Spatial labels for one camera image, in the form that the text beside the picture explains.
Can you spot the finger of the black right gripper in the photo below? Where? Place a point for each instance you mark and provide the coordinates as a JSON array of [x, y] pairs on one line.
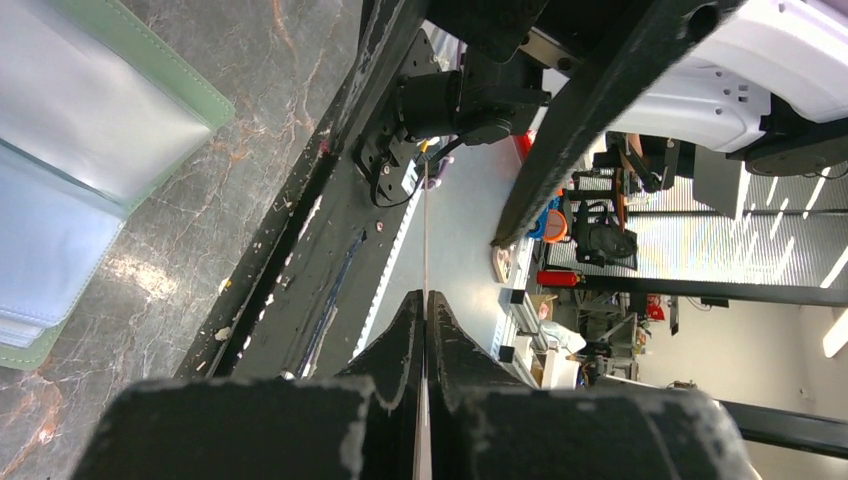
[[650, 38]]

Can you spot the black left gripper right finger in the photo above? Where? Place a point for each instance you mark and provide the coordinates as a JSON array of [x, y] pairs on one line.
[[488, 424]]

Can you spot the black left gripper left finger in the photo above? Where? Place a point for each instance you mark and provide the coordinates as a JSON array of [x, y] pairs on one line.
[[357, 424]]

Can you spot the green card holder wallet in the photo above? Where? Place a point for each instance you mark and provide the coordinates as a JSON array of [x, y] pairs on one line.
[[97, 112]]

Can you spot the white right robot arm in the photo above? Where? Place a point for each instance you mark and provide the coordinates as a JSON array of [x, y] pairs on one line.
[[762, 82]]

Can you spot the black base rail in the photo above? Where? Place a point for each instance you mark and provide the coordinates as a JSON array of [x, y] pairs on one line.
[[429, 78]]

